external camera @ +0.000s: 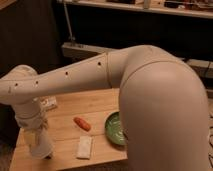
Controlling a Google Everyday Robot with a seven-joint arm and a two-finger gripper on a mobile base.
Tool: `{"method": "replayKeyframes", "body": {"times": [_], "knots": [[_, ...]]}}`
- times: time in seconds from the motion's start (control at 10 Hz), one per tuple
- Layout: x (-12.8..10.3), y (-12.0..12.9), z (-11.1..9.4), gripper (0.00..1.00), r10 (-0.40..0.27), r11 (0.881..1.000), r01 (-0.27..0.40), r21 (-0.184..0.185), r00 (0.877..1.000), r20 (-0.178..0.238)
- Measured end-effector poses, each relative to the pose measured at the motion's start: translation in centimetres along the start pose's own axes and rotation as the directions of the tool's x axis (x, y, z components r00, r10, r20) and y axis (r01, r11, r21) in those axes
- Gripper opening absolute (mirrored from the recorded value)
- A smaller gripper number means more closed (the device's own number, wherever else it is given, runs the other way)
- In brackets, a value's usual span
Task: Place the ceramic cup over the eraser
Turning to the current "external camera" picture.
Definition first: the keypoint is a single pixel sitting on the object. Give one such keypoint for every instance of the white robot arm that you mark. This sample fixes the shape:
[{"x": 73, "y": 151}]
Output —
[{"x": 163, "y": 105}]

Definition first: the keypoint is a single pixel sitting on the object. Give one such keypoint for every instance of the orange carrot toy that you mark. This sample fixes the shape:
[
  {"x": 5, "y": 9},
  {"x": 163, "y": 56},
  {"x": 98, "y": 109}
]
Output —
[{"x": 82, "y": 123}]

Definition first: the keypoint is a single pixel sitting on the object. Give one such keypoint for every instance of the grey metal stand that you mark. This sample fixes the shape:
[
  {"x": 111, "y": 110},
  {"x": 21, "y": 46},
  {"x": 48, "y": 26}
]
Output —
[{"x": 73, "y": 49}]

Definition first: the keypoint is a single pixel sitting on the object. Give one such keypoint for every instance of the long wooden shelf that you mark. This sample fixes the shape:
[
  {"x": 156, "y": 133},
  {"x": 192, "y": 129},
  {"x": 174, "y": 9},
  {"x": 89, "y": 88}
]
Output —
[{"x": 149, "y": 6}]

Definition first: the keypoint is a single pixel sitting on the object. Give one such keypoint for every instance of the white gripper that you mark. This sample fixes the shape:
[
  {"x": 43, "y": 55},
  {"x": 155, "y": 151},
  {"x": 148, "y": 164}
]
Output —
[{"x": 39, "y": 143}]

